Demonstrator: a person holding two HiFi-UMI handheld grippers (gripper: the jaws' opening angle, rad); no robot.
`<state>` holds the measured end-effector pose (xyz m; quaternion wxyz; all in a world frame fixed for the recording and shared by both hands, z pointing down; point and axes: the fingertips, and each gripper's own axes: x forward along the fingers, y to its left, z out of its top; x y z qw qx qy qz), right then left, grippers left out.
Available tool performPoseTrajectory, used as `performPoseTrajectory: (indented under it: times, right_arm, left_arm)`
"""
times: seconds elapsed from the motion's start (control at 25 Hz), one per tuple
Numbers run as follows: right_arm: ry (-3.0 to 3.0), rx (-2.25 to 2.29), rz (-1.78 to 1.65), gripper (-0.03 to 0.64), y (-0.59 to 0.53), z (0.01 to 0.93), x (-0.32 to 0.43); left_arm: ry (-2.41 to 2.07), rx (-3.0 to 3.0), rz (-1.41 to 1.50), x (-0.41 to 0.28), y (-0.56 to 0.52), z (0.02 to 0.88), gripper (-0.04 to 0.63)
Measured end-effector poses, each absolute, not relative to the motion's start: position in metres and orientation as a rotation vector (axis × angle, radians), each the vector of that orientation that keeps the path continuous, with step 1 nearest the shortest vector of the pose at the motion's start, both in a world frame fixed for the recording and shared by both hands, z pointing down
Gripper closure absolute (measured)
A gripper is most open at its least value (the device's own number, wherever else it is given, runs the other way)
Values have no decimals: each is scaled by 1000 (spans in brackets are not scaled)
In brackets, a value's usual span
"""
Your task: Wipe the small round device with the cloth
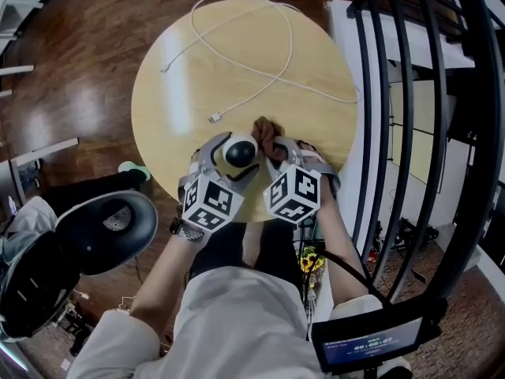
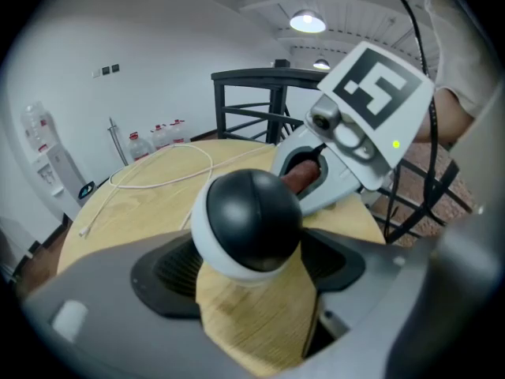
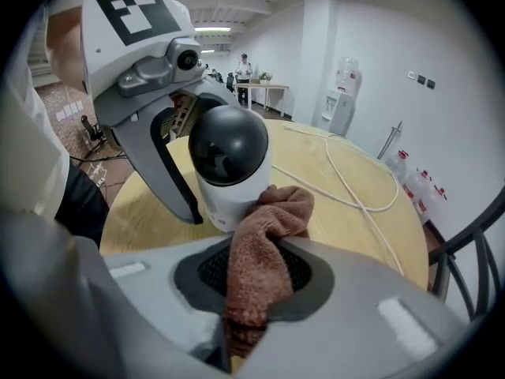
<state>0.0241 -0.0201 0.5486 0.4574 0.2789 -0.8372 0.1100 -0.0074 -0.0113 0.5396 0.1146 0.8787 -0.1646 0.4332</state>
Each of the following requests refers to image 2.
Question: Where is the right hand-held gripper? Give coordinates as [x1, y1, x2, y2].
[270, 40, 436, 217]

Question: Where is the white water dispenser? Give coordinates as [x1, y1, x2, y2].
[31, 142, 87, 220]

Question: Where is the white and black camera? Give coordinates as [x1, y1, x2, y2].
[190, 168, 304, 288]

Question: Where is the wall switch panel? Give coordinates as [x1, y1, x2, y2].
[92, 64, 121, 79]

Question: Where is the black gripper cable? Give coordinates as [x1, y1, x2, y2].
[384, 0, 440, 241]

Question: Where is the white charging cable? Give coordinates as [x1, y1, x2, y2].
[77, 142, 277, 239]

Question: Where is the clear water bottle red label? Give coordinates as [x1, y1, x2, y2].
[169, 118, 191, 144]
[125, 131, 155, 163]
[150, 123, 175, 152]
[21, 100, 60, 153]

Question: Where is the person's right forearm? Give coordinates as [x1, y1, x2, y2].
[413, 87, 475, 144]

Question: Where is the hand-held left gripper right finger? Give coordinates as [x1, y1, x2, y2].
[275, 211, 504, 379]

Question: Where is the grey trash bin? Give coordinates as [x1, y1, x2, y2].
[77, 180, 99, 208]

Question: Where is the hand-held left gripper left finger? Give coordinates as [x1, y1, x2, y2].
[21, 229, 256, 379]

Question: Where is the mop with metal pole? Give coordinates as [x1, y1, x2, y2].
[107, 116, 130, 168]

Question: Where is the person's white shirt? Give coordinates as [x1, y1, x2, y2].
[424, 0, 500, 118]

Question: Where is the round wooden table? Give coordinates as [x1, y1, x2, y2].
[57, 139, 387, 375]

